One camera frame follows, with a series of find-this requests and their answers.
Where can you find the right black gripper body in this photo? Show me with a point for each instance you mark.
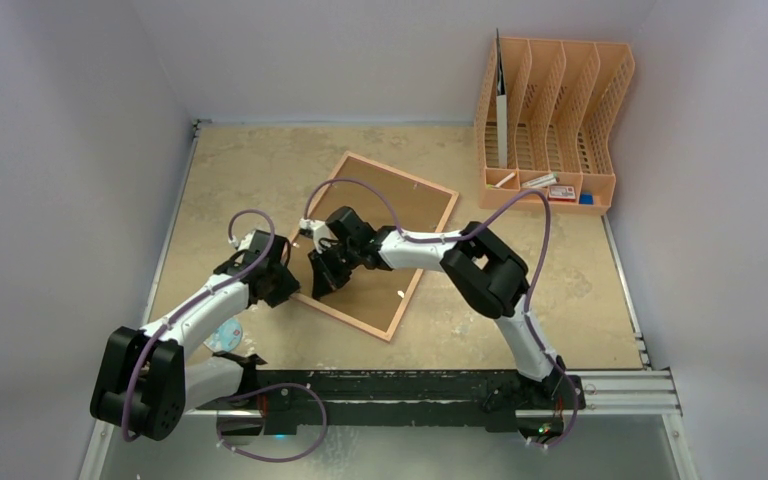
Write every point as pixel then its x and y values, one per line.
pixel 330 263

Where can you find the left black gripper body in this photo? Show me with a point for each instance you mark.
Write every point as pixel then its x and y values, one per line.
pixel 282 285

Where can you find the pink wooden picture frame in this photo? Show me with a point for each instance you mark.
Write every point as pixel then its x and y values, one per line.
pixel 390 328

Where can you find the brown frame backing board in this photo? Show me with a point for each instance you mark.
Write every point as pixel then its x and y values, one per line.
pixel 417 205

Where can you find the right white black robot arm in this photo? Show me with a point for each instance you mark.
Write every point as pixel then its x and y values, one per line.
pixel 492 279

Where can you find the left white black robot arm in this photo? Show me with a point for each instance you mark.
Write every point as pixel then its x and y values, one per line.
pixel 185 324

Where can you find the blue tape dispenser pack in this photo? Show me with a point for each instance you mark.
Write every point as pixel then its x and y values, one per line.
pixel 226 338

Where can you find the white marker pen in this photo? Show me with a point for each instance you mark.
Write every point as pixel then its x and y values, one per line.
pixel 503 181

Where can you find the red white small box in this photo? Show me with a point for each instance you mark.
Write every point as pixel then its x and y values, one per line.
pixel 562 193

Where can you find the white red glue stick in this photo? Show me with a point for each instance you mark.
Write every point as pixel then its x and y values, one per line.
pixel 541 182

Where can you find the white folder in organizer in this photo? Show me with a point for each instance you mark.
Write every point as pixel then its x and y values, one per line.
pixel 501 106

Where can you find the orange plastic file organizer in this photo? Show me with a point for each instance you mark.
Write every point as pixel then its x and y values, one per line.
pixel 563 99

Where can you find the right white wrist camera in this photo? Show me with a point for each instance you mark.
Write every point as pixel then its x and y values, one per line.
pixel 317 231

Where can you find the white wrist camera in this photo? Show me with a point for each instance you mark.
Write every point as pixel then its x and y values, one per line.
pixel 317 231
pixel 242 243

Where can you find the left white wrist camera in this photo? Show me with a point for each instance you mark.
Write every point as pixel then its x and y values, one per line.
pixel 242 243

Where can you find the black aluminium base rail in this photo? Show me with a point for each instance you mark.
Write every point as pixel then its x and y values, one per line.
pixel 498 401

